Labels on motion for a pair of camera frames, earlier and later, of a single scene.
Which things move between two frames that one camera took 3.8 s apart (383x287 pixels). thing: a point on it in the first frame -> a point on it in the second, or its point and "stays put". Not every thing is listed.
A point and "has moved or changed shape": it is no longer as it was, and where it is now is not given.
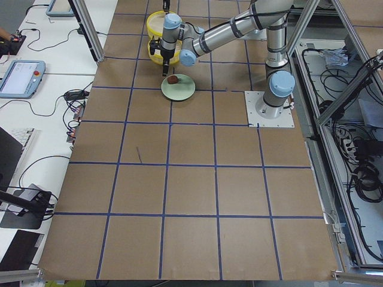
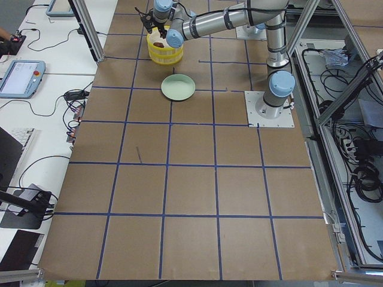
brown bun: (172, 79) has moved or changed shape
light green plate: (182, 90) stays put
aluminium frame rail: (88, 27) stays put
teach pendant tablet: (22, 79) stays put
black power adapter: (76, 94) stays put
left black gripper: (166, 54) -> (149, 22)
